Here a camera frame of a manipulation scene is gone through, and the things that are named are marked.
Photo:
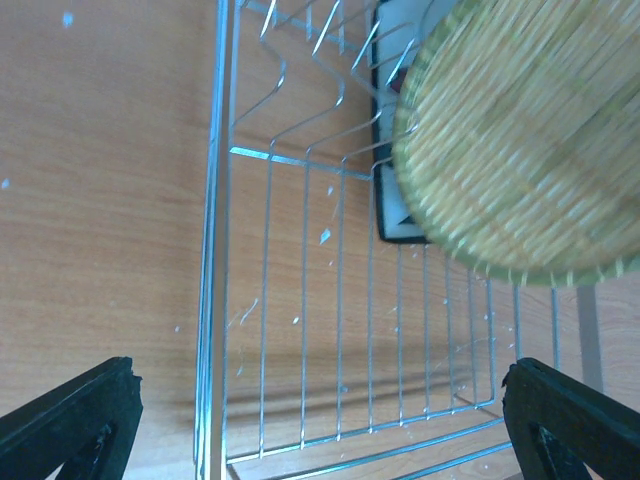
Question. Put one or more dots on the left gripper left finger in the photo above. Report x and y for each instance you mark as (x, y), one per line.
(82, 429)

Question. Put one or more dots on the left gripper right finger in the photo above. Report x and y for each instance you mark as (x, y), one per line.
(562, 429)

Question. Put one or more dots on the wire metal dish rack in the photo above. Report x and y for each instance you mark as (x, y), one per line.
(323, 351)

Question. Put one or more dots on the round woven bamboo plate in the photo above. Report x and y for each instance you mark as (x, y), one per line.
(516, 139)

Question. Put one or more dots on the square dark rimmed plate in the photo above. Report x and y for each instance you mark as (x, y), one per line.
(398, 29)

